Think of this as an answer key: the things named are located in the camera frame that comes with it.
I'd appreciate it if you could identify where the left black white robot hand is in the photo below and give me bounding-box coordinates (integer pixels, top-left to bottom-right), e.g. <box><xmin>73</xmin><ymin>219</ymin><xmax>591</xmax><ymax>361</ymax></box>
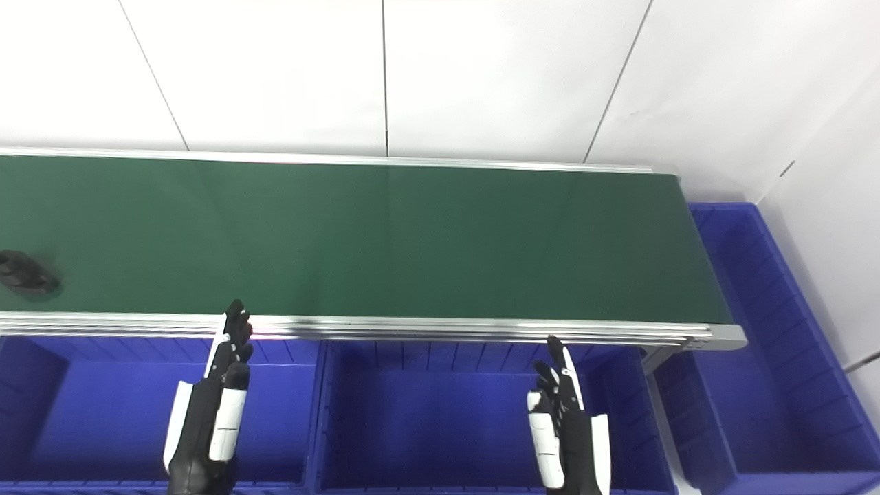
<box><xmin>163</xmin><ymin>299</ymin><xmax>255</xmax><ymax>495</ymax></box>

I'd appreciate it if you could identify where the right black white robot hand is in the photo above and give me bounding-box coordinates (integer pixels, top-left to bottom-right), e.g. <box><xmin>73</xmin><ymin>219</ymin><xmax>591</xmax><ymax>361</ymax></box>
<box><xmin>526</xmin><ymin>335</ymin><xmax>613</xmax><ymax>495</ymax></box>

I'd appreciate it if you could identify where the black flanged metal part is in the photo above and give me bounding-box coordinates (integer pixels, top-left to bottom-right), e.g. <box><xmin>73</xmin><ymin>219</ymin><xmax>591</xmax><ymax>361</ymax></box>
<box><xmin>0</xmin><ymin>250</ymin><xmax>63</xmax><ymax>298</ymax></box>

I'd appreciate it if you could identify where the aluminium conveyor leg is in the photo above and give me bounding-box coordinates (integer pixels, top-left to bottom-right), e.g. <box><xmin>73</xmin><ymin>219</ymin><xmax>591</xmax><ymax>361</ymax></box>
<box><xmin>641</xmin><ymin>346</ymin><xmax>702</xmax><ymax>495</ymax></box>

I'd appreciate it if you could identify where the blue plastic bin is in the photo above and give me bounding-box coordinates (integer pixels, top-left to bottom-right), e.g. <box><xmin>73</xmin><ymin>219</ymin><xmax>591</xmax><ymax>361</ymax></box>
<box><xmin>0</xmin><ymin>335</ymin><xmax>322</xmax><ymax>495</ymax></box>
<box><xmin>309</xmin><ymin>340</ymin><xmax>678</xmax><ymax>495</ymax></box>
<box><xmin>653</xmin><ymin>202</ymin><xmax>880</xmax><ymax>495</ymax></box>

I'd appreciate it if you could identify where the green conveyor belt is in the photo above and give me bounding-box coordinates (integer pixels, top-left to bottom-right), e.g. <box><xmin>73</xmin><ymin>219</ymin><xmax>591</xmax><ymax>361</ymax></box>
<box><xmin>0</xmin><ymin>155</ymin><xmax>734</xmax><ymax>325</ymax></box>
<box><xmin>0</xmin><ymin>146</ymin><xmax>749</xmax><ymax>352</ymax></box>

